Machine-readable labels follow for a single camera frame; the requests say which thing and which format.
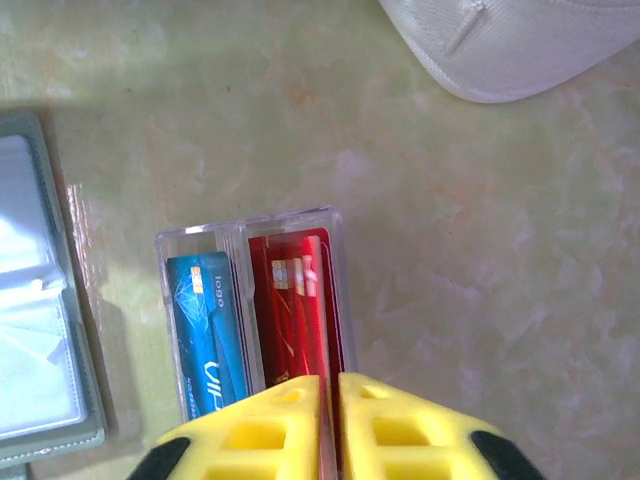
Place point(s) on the clear acrylic card box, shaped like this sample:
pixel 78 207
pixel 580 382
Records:
pixel 200 240

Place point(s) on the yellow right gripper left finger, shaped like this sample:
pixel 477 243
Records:
pixel 250 440

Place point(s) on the blue VIP card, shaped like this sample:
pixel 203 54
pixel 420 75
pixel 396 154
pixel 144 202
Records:
pixel 200 325

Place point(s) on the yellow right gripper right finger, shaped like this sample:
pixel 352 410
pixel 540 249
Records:
pixel 410 440

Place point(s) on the red chip card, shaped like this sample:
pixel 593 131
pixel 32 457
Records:
pixel 311 325
pixel 265 330

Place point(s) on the white plastic container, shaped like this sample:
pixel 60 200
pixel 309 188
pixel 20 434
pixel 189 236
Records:
pixel 515 45

